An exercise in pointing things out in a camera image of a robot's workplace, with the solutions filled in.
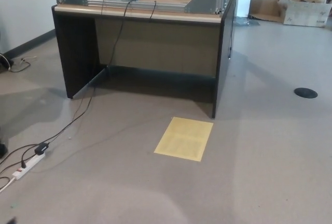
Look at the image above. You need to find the yellow paper sheet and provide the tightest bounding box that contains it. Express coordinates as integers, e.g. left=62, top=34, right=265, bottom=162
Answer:
left=154, top=116, right=214, bottom=162

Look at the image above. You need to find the long black power cable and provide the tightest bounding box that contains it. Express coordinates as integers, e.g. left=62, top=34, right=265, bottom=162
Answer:
left=44, top=1, right=133, bottom=147

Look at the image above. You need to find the black round floor cover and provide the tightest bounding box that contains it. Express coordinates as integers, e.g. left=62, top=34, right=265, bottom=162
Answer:
left=294, top=87, right=318, bottom=99

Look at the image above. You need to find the dark brown desk beige top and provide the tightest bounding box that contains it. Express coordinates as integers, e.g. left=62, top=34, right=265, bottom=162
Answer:
left=51, top=0, right=241, bottom=119

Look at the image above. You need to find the flat brown cardboard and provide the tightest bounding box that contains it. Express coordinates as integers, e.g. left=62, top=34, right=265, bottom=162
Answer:
left=248, top=0, right=286, bottom=22

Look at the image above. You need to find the black shoe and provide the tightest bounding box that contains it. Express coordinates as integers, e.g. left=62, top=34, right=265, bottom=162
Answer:
left=0, top=124, right=8, bottom=157

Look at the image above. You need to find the beige cable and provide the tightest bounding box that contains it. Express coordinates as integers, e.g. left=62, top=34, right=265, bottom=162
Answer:
left=10, top=56, right=37, bottom=73

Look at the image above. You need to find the clear plastic wrap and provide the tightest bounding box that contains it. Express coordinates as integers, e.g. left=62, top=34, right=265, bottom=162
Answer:
left=234, top=18, right=260, bottom=27

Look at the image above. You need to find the open cardboard box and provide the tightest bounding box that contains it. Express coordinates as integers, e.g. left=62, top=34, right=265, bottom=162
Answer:
left=277, top=0, right=332, bottom=27

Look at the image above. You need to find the white power strip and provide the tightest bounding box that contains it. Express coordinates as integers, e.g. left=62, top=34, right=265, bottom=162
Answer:
left=12, top=152, right=46, bottom=180

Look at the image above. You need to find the white power strip cord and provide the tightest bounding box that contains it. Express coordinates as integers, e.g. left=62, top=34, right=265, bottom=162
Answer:
left=0, top=177, right=16, bottom=192

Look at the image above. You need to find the black power adapter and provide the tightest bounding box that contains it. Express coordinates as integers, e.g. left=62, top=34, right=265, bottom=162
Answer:
left=34, top=143, right=50, bottom=155

